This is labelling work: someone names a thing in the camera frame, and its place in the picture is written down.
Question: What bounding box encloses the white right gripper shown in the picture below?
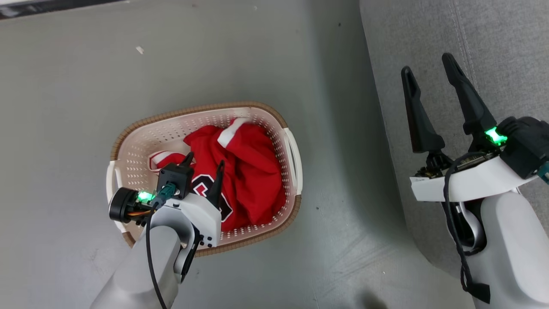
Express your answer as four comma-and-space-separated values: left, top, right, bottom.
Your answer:
401, 52, 537, 203

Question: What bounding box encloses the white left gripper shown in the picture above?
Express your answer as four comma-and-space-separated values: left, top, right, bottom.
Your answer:
109, 151, 226, 248

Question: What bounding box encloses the red jersey with black number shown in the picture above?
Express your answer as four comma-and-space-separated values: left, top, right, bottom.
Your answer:
148, 125, 241, 232

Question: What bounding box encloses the cream perforated laundry basket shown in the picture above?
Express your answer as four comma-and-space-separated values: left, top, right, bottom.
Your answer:
106, 101, 303, 257

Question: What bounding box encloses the grey fabric sofa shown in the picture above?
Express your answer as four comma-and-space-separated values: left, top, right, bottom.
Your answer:
359, 0, 549, 309

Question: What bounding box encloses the black baseboard strip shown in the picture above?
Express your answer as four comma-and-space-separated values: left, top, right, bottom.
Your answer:
0, 0, 129, 20

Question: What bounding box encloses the thin black cable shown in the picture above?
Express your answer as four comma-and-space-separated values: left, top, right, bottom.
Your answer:
443, 151, 491, 304
180, 227, 203, 283
145, 189, 174, 309

